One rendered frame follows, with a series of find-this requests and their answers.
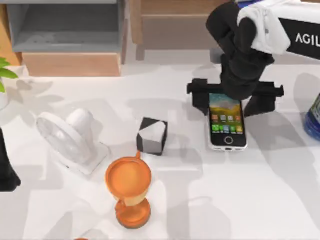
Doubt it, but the white desk fan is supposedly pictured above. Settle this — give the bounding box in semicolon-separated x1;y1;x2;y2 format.
36;107;111;176

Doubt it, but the black and white cube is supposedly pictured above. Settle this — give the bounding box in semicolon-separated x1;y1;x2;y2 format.
136;117;169;157

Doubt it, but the green potted plant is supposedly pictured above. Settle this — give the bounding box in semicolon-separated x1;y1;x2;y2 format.
0;57;20;111

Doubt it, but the wooden cupboard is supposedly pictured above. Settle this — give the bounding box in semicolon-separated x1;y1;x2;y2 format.
0;0;24;69
129;0;219;61

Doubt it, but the wooden cupboard door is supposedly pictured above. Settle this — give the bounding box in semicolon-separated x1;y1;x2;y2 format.
140;14;214;50

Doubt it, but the white smartphone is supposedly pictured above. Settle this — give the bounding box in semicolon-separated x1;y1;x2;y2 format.
207;92;249;153

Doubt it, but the blue bottle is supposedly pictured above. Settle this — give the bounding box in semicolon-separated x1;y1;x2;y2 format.
303;92;320;141

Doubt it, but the pale wooden drawer front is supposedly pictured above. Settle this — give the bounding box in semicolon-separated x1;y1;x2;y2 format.
21;51;121;76

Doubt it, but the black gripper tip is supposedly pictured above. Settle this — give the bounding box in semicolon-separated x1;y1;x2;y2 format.
0;127;22;193

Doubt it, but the orange trophy cup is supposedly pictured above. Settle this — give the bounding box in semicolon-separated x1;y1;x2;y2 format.
104;150;153;229

